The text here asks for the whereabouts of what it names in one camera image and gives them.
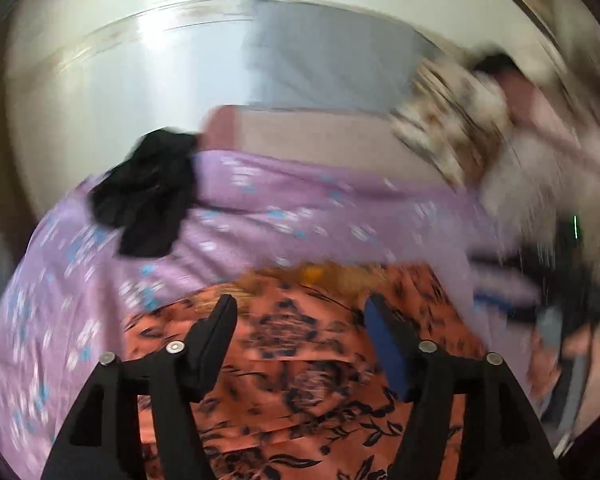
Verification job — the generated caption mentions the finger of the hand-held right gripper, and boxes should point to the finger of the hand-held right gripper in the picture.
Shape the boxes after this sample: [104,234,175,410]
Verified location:
[475,290,543,328]

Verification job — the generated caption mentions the black cloth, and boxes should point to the black cloth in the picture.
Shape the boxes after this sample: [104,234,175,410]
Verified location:
[90,129,200,258]

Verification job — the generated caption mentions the pink cloth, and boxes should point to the pink cloth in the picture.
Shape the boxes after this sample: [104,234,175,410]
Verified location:
[497,72,600,171]

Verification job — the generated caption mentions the purple floral bedsheet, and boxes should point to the purple floral bedsheet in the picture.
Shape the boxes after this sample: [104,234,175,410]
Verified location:
[0,150,551,461]

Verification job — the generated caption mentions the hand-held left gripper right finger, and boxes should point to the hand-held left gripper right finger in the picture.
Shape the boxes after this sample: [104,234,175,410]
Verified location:
[364,293,565,480]

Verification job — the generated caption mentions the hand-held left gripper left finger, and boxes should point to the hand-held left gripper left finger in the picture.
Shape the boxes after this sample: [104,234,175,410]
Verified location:
[40,294,239,480]

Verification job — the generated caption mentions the cream brown patterned cloth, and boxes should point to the cream brown patterned cloth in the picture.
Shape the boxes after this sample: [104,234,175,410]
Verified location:
[390,52,516,186]

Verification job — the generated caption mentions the orange black floral garment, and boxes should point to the orange black floral garment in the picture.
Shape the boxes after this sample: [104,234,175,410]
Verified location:
[122,265,531,480]

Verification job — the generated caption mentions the grey panel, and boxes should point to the grey panel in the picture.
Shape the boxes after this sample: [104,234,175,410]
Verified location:
[240,0,451,116]

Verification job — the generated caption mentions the pinkish brown mattress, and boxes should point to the pinkish brown mattress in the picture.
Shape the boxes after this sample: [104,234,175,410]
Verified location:
[200,105,446,186]

